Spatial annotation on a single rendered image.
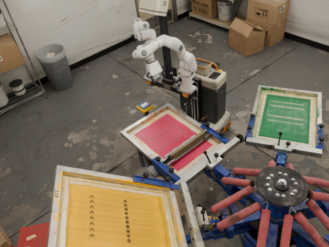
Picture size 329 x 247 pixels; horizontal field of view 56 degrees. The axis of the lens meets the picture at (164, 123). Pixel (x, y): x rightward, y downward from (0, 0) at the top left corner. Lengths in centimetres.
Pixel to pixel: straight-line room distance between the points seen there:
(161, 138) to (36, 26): 340
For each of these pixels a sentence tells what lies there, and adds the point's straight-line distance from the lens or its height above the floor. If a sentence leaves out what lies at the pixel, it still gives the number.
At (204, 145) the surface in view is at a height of 95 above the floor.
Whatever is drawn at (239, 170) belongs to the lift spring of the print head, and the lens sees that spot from 234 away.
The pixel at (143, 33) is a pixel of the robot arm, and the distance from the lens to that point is 284.
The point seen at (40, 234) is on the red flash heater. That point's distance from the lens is 229.
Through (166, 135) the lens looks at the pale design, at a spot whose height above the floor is 95.
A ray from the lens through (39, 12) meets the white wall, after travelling 553.
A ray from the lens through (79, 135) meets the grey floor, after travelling 451.
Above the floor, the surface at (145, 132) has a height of 95.
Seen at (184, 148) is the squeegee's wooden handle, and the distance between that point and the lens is 255.
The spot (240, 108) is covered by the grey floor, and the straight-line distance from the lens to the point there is 457.
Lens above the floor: 290
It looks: 42 degrees down
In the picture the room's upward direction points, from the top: 8 degrees counter-clockwise
